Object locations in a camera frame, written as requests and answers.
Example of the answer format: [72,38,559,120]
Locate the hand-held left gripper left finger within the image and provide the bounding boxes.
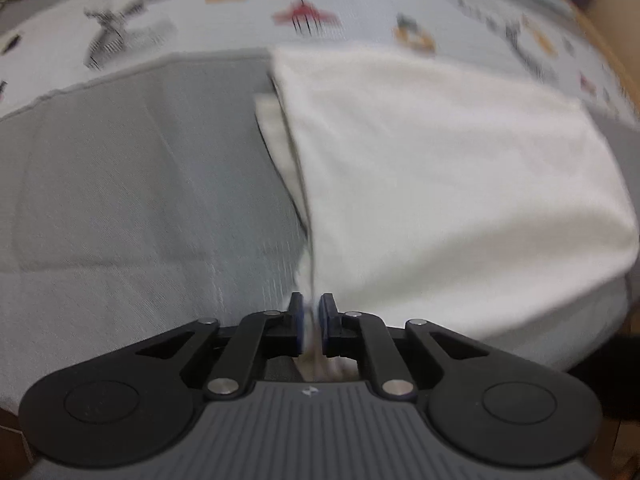
[135,292,306,401]

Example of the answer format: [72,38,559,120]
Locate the wooden bed frame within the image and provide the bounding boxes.
[530,0,640,116]

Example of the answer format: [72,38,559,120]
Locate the white t-shirt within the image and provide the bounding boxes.
[252,42,640,383]

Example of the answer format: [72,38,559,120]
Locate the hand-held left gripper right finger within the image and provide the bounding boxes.
[319,292,493,401]

